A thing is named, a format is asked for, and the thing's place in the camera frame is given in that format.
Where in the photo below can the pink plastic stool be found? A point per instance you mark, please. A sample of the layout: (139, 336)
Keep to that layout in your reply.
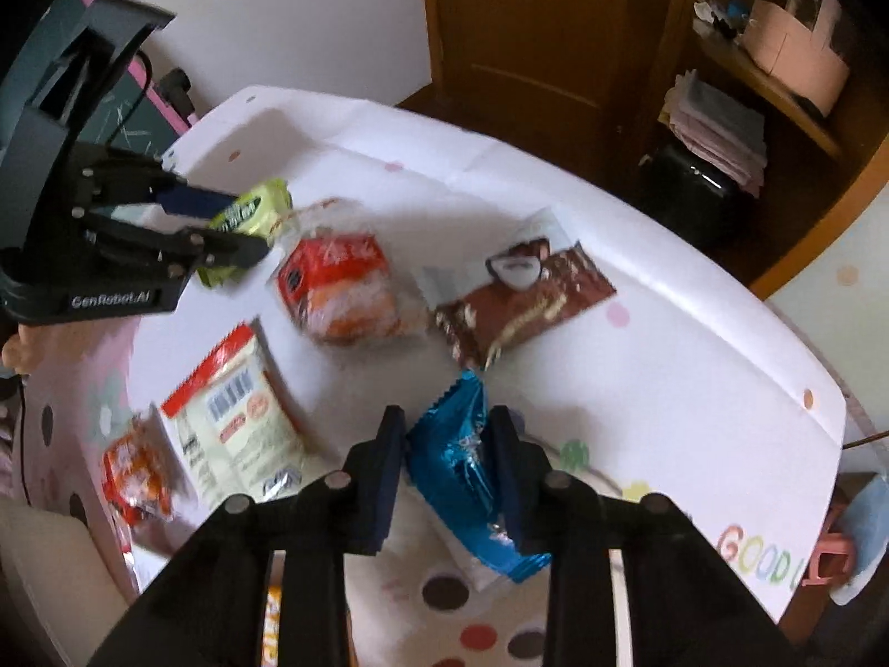
(830, 559)

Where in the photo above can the green snack packet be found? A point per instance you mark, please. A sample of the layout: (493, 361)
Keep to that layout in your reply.
(260, 205)

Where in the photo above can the stack of folded cloths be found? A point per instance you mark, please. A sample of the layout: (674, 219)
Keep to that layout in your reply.
(715, 128)

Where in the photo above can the red orange bread packet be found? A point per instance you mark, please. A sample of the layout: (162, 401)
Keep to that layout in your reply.
(340, 292)

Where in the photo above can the wooden corner shelf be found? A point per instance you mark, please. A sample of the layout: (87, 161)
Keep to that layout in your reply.
(799, 174)

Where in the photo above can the small toy figures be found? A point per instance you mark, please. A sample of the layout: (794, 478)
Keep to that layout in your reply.
(719, 14)

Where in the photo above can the white red-edged snack packet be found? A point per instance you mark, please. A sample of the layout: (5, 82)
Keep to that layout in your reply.
(233, 424)

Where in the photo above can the brown chocolate snack packet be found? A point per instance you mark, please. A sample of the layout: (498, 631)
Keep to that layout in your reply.
(528, 302)

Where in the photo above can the pink storage basket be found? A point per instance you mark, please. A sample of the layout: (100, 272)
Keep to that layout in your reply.
(799, 55)

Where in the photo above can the blue snack packet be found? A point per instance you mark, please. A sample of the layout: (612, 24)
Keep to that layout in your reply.
(451, 451)

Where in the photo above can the person's left hand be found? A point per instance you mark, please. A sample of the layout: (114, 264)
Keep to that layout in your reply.
(21, 351)

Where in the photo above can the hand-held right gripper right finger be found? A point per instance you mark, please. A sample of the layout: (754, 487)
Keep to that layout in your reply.
(503, 472)

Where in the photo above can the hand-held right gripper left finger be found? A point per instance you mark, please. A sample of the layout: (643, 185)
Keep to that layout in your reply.
(385, 479)

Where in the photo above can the black clamp knob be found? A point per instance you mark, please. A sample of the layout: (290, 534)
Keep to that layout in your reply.
(177, 90)

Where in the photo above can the wooden door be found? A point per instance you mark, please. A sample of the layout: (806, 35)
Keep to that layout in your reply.
(542, 35)

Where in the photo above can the green chalkboard pink frame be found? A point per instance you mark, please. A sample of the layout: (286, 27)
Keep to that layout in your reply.
(118, 104)

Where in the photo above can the small red orange snack packet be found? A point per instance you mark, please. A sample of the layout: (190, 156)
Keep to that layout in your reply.
(135, 472)

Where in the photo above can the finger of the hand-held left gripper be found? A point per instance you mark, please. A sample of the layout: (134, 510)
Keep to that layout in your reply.
(194, 200)
(222, 250)

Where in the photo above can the black bag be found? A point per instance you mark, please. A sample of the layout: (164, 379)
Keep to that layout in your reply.
(691, 194)

